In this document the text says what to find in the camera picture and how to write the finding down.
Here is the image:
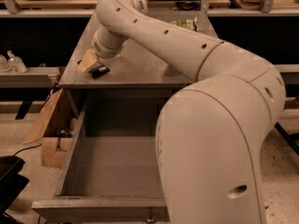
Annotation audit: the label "open cardboard box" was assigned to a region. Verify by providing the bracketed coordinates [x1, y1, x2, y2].
[23, 90, 77, 168]

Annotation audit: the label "brass drawer knob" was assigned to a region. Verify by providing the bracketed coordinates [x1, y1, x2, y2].
[145, 211, 156, 224]

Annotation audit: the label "black bin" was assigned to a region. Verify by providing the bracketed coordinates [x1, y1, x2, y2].
[0, 156, 29, 215]

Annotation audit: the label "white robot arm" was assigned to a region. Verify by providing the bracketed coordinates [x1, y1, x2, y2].
[93, 0, 286, 224]

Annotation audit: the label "green chip bag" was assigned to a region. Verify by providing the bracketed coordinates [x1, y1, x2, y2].
[171, 18, 198, 32]

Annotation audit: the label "open grey top drawer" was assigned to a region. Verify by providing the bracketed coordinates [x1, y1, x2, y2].
[32, 91, 169, 224]

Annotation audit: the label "dark blue rxbar wrapper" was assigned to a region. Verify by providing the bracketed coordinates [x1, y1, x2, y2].
[90, 64, 110, 78]

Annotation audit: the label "clear plastic bottle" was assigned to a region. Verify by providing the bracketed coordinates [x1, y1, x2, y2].
[0, 55, 11, 72]

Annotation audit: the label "black metal stand leg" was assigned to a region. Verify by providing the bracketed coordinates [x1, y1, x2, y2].
[275, 123, 299, 156]

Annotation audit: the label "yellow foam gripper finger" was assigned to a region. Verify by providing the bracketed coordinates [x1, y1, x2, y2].
[78, 49, 98, 74]

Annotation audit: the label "clear sanitizer bottle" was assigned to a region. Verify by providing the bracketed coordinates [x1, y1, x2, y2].
[7, 50, 27, 74]

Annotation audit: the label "grey wooden cabinet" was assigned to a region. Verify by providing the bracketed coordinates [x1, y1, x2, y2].
[58, 10, 219, 119]

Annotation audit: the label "black cable on floor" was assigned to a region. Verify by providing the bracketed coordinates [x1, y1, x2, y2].
[12, 143, 43, 157]

